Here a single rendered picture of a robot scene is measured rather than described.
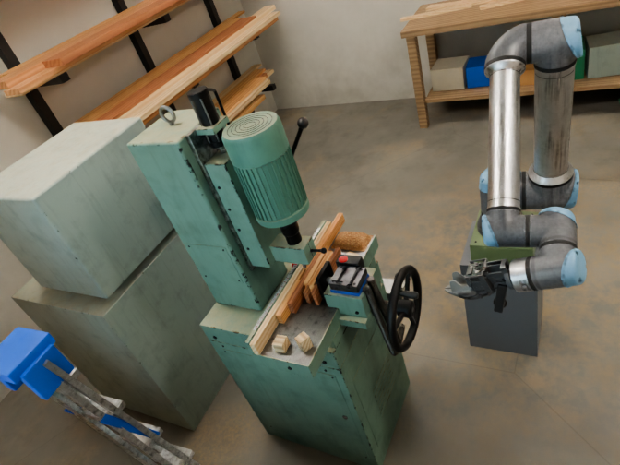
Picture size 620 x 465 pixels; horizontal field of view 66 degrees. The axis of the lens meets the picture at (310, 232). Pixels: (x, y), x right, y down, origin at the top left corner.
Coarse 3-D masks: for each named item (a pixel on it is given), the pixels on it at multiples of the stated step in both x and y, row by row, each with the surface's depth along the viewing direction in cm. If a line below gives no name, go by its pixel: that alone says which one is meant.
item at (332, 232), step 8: (336, 216) 186; (336, 224) 183; (328, 232) 179; (336, 232) 183; (328, 240) 178; (320, 248) 173; (296, 280) 163; (288, 296) 158; (280, 312) 154; (288, 312) 156; (280, 320) 154
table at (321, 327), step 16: (368, 256) 172; (384, 288) 161; (304, 304) 159; (320, 304) 157; (288, 320) 155; (304, 320) 153; (320, 320) 151; (336, 320) 153; (352, 320) 152; (368, 320) 151; (272, 336) 152; (288, 336) 150; (320, 336) 146; (272, 352) 146; (288, 352) 145; (304, 352) 143; (320, 352) 145; (288, 368) 144; (304, 368) 140
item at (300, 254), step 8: (280, 240) 162; (304, 240) 158; (312, 240) 159; (272, 248) 161; (280, 248) 159; (288, 248) 157; (296, 248) 156; (304, 248) 155; (312, 248) 159; (280, 256) 162; (288, 256) 160; (296, 256) 158; (304, 256) 156; (312, 256) 160; (304, 264) 159
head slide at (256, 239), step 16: (224, 160) 141; (224, 176) 142; (224, 192) 147; (240, 192) 146; (240, 208) 148; (240, 224) 154; (256, 224) 154; (256, 240) 156; (272, 240) 163; (256, 256) 162; (272, 256) 163
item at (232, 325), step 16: (288, 272) 190; (224, 304) 186; (208, 320) 181; (224, 320) 179; (240, 320) 176; (256, 320) 174; (208, 336) 184; (224, 336) 178; (240, 336) 172; (352, 336) 165; (336, 352) 154; (336, 368) 158
